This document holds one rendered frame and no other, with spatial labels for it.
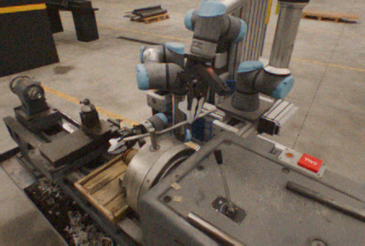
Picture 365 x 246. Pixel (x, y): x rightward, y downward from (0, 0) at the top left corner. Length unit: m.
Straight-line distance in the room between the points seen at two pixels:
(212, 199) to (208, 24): 0.48
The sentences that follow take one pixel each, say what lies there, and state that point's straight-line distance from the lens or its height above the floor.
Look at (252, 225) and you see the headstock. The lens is 0.69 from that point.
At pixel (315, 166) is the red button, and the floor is 1.27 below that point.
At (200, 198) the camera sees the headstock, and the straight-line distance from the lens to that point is 0.72.
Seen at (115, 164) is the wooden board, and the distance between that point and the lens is 1.40.
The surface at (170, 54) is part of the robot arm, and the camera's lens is 1.50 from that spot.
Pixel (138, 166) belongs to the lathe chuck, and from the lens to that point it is 0.89.
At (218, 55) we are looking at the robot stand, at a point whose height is 1.37.
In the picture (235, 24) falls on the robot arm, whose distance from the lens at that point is 0.81.
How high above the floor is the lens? 1.81
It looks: 31 degrees down
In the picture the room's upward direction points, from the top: straight up
